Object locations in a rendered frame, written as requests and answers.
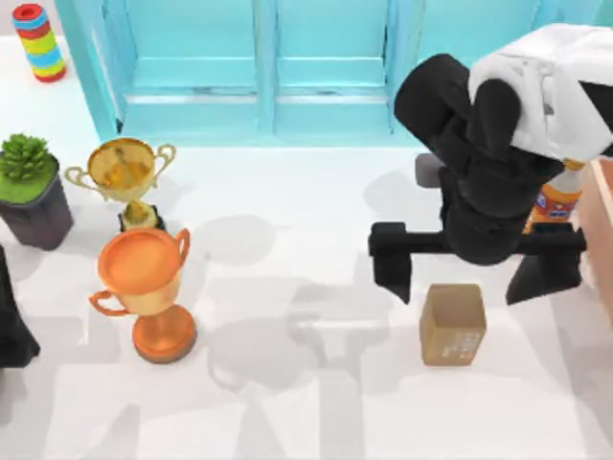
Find salmon-coloured box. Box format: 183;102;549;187
568;156;613;302

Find orange bottle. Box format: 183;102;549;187
523;159;586;236

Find brown cardboard box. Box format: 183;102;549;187
420;283;488;368

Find pale grey rounded box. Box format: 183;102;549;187
415;153;444;189

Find copper orange trophy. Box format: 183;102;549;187
88;227;198;364

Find light blue rack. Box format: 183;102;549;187
52;0;602;148

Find gold trophy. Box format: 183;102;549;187
64;137;177;234

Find green plant in grey pot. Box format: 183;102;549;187
0;133;76;252

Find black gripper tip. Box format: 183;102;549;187
0;244;42;371

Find stack of coloured rings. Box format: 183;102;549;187
11;3;69;85

